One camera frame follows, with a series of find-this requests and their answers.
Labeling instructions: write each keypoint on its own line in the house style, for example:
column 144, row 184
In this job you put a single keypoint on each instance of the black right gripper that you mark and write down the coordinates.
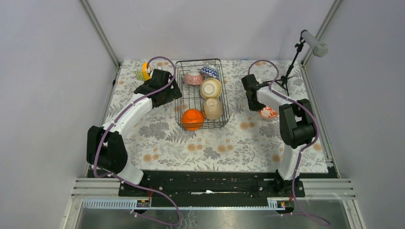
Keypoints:
column 255, row 108

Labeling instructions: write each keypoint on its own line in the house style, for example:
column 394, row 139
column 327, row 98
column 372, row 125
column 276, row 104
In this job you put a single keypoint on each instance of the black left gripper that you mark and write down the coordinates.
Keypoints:
column 174, row 93

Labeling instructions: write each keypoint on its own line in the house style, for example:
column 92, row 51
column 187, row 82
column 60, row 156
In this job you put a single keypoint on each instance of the white bowl red floral pattern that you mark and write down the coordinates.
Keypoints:
column 268, row 113

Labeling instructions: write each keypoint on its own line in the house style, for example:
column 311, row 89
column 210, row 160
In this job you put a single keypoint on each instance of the blue zigzag orange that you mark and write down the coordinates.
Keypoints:
column 210, row 72

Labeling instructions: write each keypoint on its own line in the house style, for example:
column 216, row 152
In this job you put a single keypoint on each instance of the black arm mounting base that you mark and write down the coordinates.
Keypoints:
column 191, row 189

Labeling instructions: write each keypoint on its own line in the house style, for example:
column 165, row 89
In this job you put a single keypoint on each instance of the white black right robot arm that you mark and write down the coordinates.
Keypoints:
column 297, row 125

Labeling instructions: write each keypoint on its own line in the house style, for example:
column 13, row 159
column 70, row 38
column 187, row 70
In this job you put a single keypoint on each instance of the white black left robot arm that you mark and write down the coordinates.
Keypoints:
column 105, row 145

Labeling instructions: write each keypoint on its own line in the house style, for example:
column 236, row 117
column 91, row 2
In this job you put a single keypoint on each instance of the orange plastic block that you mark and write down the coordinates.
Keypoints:
column 145, row 71

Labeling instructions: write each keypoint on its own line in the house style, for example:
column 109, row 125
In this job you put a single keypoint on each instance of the green yellow grid plate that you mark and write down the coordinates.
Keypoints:
column 139, row 75

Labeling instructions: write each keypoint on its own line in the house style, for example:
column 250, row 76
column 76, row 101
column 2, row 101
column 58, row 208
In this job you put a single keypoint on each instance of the pink patterned bowl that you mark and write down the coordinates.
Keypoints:
column 193, row 77

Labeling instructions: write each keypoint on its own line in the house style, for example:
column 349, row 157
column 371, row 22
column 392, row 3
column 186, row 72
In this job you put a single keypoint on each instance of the beige speckled bowl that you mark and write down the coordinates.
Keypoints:
column 210, row 88

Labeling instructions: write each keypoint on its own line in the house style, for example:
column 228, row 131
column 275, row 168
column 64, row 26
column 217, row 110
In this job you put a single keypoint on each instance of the beige bowl with leaf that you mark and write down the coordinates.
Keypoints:
column 212, row 109

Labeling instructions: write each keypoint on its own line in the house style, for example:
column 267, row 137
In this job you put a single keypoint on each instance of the orange glossy bowl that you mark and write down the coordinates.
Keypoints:
column 192, row 119

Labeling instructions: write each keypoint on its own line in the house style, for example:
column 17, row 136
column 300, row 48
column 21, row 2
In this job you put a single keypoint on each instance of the floral patterned table mat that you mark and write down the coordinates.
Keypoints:
column 247, row 143

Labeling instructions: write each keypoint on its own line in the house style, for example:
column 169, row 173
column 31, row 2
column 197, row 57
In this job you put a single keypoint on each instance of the silver microphone on black stand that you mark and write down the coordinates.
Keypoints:
column 319, row 49

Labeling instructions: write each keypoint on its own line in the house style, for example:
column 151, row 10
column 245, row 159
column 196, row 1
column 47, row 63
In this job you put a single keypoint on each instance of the black wire dish rack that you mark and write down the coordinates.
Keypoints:
column 191, row 94

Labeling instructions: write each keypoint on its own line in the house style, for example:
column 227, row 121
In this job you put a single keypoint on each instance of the aluminium frame rail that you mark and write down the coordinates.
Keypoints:
column 100, row 32

